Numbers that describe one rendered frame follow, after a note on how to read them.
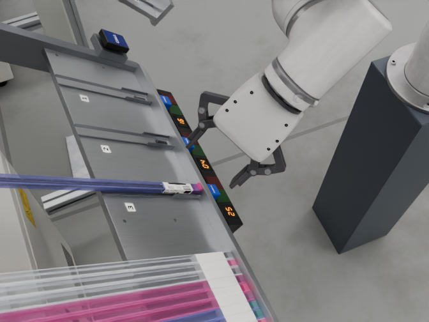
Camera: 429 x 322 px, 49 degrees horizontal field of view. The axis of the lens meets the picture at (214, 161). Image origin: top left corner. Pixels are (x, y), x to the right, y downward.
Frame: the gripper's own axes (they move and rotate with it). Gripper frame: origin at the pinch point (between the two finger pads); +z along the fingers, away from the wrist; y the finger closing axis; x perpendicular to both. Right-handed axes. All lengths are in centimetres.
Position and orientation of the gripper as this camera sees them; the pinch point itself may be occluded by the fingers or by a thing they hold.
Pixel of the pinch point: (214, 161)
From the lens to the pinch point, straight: 73.5
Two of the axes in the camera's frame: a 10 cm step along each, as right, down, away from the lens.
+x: -2.5, 3.9, -8.9
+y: -7.4, -6.7, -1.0
